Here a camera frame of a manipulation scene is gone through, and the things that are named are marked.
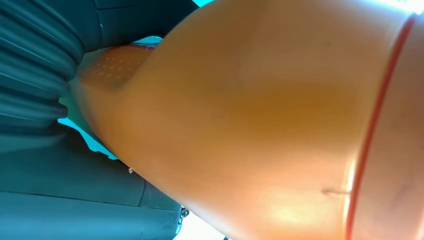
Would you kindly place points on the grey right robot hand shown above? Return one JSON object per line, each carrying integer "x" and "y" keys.
{"x": 66, "y": 198}

